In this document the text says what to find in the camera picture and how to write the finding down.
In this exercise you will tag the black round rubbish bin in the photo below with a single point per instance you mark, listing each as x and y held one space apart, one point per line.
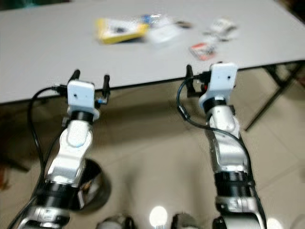
97 186

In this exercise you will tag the red white packet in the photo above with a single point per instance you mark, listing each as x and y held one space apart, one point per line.
202 50

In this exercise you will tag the grey white table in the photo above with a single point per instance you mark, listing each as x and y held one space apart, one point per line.
47 57

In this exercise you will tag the clear white plastic package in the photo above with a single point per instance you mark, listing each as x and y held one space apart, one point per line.
164 34

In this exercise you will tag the small dark wrapper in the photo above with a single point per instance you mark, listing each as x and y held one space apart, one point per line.
183 24

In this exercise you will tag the white crumpled wrapper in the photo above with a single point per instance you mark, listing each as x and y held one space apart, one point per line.
223 26

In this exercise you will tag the blue clear plastic wrapper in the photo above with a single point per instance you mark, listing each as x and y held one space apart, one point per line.
155 19

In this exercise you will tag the robot left leg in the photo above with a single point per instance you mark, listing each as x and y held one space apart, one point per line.
114 223

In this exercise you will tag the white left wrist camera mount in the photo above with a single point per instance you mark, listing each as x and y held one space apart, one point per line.
80 95

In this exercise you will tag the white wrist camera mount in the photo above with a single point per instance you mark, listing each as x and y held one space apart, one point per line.
80 95
224 78

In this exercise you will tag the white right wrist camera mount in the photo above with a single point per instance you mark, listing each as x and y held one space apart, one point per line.
224 78

